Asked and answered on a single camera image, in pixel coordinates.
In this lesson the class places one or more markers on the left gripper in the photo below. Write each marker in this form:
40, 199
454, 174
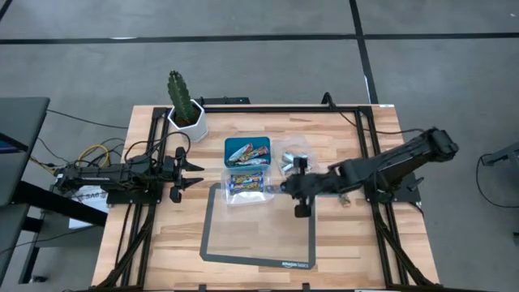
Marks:
172, 174

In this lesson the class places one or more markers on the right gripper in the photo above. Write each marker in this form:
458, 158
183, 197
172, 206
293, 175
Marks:
316, 186

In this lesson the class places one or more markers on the light blue red-ended granola bar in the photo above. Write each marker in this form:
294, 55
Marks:
288, 167

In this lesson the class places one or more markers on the red blue granola bar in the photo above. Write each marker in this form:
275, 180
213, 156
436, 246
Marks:
240, 154
259, 152
251, 162

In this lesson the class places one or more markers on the green purple granola bar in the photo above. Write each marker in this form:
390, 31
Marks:
245, 187

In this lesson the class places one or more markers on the blue purple granola bar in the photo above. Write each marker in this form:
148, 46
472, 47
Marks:
245, 177

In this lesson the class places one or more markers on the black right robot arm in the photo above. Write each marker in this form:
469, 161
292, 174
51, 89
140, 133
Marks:
397, 158

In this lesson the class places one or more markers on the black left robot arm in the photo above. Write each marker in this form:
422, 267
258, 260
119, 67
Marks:
101, 175

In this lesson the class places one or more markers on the white hexagonal planter pot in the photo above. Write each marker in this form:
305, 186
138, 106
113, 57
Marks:
198, 130

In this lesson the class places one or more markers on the frosted plastic bin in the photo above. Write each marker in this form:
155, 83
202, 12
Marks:
280, 144

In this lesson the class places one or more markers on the clear plastic bin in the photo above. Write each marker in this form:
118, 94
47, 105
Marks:
247, 198

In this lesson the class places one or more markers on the blue plastic bin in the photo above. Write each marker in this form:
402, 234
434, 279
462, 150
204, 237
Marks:
259, 142

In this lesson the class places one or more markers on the translucent mat with dark border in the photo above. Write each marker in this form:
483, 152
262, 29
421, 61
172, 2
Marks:
259, 235

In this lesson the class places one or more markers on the green cactus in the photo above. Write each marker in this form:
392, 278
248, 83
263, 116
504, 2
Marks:
180, 95

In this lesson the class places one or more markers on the black power strip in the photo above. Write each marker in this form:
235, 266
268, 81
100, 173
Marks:
225, 100

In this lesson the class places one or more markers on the white labelled box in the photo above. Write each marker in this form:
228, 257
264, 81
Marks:
95, 203

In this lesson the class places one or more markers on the black stand beam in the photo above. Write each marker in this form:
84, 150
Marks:
48, 203

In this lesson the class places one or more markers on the grey desk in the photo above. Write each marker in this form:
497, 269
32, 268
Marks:
20, 134
8, 243

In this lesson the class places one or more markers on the grey stand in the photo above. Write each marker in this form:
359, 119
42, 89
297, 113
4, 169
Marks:
503, 154

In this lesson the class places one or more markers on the black aluminium table frame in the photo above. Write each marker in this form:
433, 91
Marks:
284, 109

